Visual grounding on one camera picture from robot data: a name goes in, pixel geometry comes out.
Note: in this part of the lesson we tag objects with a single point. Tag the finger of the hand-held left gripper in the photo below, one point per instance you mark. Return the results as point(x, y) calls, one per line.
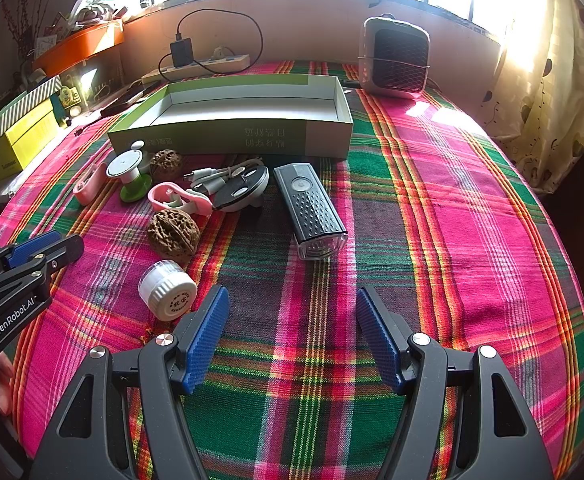
point(32, 247)
point(67, 250)

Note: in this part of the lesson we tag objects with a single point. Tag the small black device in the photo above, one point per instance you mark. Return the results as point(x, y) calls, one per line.
point(350, 81)

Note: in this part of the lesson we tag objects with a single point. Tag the white power strip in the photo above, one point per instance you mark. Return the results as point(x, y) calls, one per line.
point(207, 65)

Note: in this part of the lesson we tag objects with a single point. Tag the black phone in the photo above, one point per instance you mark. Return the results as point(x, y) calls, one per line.
point(122, 100)

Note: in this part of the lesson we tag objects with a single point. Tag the green spool with white top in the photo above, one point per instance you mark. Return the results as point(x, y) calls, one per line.
point(129, 175)

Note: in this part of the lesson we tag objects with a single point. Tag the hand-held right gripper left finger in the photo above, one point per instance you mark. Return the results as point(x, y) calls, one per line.
point(207, 340)

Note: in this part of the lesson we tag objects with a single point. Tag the small jar with white lid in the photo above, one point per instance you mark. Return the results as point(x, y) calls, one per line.
point(164, 295)

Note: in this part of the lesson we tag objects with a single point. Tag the brown walnut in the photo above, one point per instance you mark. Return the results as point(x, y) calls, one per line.
point(173, 237)
point(168, 162)

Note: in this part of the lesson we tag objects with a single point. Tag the striped green box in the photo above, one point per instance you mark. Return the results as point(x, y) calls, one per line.
point(22, 105)

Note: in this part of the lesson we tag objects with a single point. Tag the black flashlight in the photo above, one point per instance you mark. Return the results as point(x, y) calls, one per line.
point(312, 210)

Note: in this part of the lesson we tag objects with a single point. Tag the black charger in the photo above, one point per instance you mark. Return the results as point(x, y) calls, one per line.
point(182, 50)

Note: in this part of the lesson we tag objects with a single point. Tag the white plug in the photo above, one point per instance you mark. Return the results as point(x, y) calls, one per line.
point(218, 53)

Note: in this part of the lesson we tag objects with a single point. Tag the black and white round device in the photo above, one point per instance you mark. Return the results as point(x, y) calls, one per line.
point(242, 192)

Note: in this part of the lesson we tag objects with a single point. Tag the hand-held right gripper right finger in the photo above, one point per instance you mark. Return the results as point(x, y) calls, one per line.
point(379, 340)

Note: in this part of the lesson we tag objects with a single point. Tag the dried branches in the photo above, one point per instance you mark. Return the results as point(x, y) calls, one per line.
point(17, 15)

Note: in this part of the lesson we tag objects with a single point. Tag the orange box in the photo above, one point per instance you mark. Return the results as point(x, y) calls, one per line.
point(79, 45)

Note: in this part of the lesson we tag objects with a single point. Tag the yellow box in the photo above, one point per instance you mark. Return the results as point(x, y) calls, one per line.
point(17, 145)

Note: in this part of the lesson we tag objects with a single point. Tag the dark glossy box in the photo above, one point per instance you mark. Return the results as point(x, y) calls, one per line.
point(89, 77)

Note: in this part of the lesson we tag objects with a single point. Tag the pink green plaid blanket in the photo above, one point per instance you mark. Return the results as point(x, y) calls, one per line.
point(422, 260)

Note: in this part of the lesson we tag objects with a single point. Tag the cream patterned curtain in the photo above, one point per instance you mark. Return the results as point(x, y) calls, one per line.
point(557, 100)

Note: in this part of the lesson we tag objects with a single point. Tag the crumpled plastic bag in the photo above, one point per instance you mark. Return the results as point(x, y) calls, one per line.
point(89, 7)

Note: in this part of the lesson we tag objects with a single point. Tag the person's left hand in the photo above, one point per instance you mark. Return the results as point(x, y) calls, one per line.
point(4, 375)

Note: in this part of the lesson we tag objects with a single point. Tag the green and white cardboard box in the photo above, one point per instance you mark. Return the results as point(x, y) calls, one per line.
point(222, 135)

